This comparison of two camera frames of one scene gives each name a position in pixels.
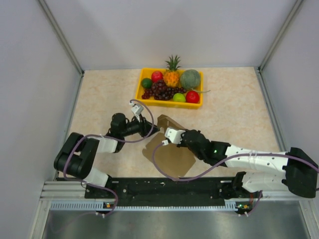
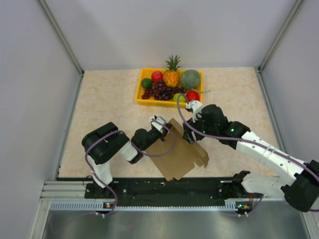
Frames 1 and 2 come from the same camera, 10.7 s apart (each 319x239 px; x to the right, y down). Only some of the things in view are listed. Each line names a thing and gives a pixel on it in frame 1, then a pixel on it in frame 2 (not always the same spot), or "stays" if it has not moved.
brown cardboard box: x=163 y=152 stays
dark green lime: x=146 y=82 stays
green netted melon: x=190 y=79 stays
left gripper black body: x=141 y=127 to x=160 y=135
